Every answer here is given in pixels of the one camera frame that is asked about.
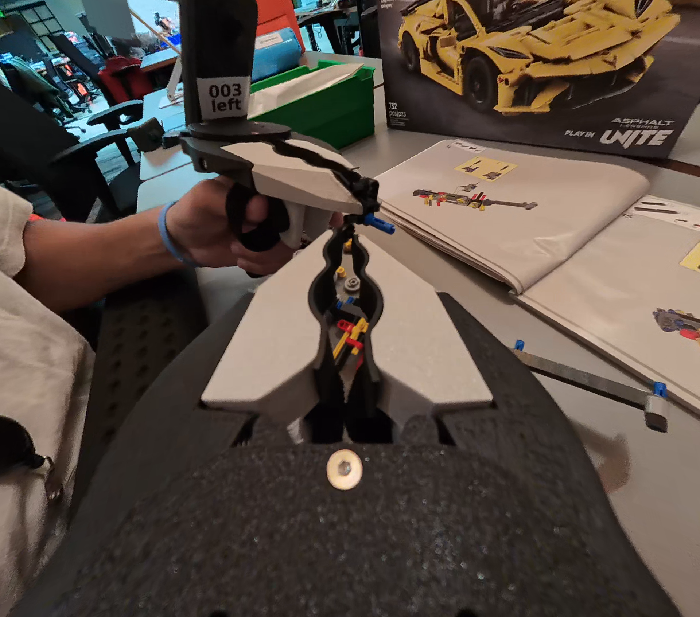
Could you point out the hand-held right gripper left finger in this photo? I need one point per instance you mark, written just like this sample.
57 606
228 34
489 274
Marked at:
257 354

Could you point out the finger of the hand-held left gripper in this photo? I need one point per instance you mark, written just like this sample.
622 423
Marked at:
325 149
295 179

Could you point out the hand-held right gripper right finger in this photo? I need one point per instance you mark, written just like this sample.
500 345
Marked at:
432 354

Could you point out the black lego connector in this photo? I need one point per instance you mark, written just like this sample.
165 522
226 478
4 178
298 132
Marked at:
367 193

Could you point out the black lego pin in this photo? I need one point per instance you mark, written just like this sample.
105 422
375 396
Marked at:
345 234

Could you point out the blue lego pin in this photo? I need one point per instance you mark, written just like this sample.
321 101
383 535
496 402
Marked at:
380 223

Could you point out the long grey Technic assembly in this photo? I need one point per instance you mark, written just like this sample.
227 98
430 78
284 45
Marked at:
590 379

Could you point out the lego instruction booklet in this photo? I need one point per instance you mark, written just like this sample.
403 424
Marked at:
547 223

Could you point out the person's left forearm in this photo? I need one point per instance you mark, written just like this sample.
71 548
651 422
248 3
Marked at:
98 256

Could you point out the yellow car lego box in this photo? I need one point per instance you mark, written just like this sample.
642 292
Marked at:
547 54

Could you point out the person's left hand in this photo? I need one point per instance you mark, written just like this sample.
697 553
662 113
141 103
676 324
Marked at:
197 223

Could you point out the green plastic bin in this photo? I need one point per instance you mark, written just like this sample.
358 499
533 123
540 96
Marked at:
328 114

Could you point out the blue roll white label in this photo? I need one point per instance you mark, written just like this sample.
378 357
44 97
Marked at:
279 51

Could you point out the red office chair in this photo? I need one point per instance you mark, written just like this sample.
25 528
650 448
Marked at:
123 78

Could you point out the black table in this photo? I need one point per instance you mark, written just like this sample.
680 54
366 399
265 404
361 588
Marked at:
328 21

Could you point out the blue rubber wristband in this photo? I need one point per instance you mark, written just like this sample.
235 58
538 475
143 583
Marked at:
169 240

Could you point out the black office chair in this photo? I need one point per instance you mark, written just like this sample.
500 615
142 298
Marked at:
54 158

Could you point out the orange white object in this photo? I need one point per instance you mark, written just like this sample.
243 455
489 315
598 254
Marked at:
44 218

